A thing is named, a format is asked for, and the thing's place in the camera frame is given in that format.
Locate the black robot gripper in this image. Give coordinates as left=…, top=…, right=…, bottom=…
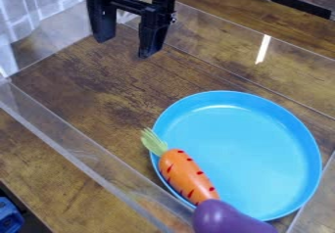
left=86, top=0, right=174, bottom=59

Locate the orange toy carrot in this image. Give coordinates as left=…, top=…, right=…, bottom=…
left=140, top=128, right=220, bottom=206

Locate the blue round plastic tray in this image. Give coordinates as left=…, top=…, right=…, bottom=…
left=153, top=91, right=321, bottom=221

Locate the purple toy eggplant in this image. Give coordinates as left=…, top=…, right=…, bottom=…
left=192, top=200, right=279, bottom=233

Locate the blue object at corner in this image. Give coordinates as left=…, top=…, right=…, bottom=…
left=0, top=197, right=25, bottom=233

